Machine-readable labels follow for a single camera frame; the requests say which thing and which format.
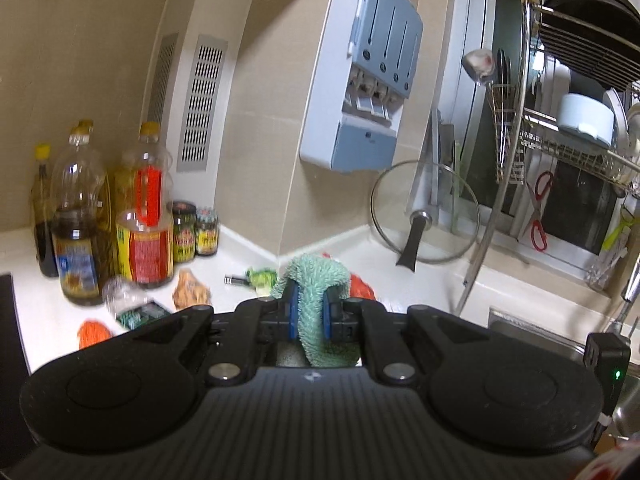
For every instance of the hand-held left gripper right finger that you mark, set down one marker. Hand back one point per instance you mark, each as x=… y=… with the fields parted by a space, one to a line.
x=327 y=316

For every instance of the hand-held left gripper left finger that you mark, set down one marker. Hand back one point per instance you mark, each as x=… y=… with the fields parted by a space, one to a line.
x=291 y=310

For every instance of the teal chenille cloth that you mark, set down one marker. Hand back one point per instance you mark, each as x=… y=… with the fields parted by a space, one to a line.
x=312 y=280

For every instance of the green wrapper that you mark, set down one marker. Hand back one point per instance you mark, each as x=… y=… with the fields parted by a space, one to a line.
x=262 y=280

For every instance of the orange plastic bag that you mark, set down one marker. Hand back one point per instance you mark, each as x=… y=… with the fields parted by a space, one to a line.
x=361 y=287

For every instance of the dark green carton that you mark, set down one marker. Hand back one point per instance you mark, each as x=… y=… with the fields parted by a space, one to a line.
x=142 y=316

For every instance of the small dark metal object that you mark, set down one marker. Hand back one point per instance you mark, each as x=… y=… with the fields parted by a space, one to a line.
x=235 y=280

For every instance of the stainless steel sink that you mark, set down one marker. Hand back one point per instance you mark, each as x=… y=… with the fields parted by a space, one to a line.
x=530 y=332

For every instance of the chrome faucet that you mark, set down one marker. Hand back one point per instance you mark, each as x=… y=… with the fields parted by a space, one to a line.
x=631 y=280

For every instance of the red white patterned clothing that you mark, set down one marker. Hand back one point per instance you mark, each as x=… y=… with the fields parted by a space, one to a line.
x=610 y=467

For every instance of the brown crumpled wrapper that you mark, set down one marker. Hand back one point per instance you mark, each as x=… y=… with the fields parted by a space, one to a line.
x=190 y=290

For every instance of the short sauce jar yellow label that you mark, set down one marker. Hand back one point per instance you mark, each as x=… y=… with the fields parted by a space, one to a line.
x=206 y=237

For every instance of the tall sauce jar green label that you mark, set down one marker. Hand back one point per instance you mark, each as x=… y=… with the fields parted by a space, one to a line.
x=183 y=240

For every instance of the green peeler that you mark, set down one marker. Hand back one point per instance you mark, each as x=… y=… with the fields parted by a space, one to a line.
x=617 y=230

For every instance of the clear plastic water bottle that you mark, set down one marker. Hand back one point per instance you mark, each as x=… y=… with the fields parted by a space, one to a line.
x=120 y=295

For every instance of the orange crumpled wrapper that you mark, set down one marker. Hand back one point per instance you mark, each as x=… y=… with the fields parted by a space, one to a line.
x=94 y=335

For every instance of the yellow oil bottle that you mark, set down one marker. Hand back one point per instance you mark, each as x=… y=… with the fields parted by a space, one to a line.
x=109 y=210

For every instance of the metal dish rack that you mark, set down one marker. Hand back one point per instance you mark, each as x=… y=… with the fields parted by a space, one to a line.
x=560 y=150

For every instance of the oil bottle with blue label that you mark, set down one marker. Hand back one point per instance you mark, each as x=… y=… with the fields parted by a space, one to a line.
x=75 y=265

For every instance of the light blue bowl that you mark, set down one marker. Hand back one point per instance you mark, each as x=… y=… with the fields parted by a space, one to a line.
x=585 y=120

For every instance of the white plate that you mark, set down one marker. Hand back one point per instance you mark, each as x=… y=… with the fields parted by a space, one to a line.
x=616 y=115

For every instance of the thin dark soy sauce bottle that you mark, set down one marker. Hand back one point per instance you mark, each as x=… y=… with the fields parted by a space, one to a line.
x=46 y=240

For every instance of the metal ladle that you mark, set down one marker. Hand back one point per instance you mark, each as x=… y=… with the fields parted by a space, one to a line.
x=477 y=66

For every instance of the blue white wall dispenser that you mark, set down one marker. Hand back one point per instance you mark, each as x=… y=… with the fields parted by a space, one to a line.
x=350 y=145

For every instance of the grey wall vent grille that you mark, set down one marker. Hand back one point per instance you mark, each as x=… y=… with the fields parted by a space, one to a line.
x=162 y=80
x=200 y=110

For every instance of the aluminium window frame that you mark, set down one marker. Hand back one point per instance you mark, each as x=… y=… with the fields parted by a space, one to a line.
x=472 y=20

